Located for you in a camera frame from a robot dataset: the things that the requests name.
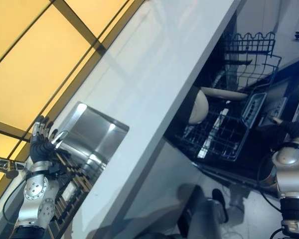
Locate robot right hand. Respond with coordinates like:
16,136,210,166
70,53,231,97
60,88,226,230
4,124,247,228
269,116,299,139

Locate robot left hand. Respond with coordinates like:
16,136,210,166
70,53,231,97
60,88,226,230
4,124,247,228
29,115,68,164

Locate black dishwasher door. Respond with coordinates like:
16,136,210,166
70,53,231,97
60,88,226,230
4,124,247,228
189,56,299,191

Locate dark lower dishwasher rack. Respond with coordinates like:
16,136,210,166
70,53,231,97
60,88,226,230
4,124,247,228
175,99,253,163

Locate dark dishwasher rack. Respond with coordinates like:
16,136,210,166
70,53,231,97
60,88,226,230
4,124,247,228
223,31,283,88
175,99,253,163

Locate dark upper dishwasher rack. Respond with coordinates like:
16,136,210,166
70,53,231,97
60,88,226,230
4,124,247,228
223,31,283,88

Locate grey cutlery basket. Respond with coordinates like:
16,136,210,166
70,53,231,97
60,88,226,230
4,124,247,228
241,92,268,129

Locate wooden dish drying rack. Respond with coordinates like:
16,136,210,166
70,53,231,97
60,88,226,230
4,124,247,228
46,149,102,236

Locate stainless steel sink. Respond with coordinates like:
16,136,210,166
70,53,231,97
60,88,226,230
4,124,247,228
52,101,130,176

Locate cream plate lying flat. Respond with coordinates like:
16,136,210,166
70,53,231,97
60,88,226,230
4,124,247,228
200,87,249,102

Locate cream plate standing upright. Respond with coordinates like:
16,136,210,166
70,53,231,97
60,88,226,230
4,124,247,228
187,89,210,124

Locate robot dark foot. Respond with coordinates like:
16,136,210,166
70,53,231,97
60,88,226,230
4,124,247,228
211,188,230,224

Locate robot silver leg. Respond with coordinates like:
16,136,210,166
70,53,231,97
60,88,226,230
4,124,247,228
186,198,228,239

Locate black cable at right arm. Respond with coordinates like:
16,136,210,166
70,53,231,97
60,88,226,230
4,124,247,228
257,156,283,214

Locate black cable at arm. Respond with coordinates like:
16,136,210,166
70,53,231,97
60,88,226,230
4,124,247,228
2,178,28,223
257,156,283,214

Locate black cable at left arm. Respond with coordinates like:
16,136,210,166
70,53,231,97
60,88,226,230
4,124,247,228
2,178,28,223

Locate window with dark frame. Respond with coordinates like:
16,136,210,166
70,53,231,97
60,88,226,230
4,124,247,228
0,0,147,185

